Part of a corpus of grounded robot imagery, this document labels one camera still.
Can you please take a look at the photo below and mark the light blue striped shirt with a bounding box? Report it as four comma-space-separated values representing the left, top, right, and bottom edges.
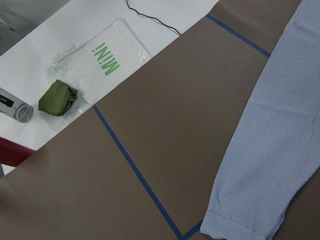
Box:
200, 0, 320, 240

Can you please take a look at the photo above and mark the white MINI plastic bag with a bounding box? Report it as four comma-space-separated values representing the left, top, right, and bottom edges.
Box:
46, 18, 152, 124

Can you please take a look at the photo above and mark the green fabric pouch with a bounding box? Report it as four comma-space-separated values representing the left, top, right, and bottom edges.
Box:
38, 79, 78, 117

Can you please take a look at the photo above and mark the clear water bottle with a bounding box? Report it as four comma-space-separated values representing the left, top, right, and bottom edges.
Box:
0, 88, 34, 123

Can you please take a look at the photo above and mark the red cylinder bottle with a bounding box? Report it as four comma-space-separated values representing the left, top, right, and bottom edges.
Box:
0, 137, 36, 167

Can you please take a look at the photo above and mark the thin black cable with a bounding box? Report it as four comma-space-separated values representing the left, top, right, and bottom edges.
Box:
125, 0, 181, 36

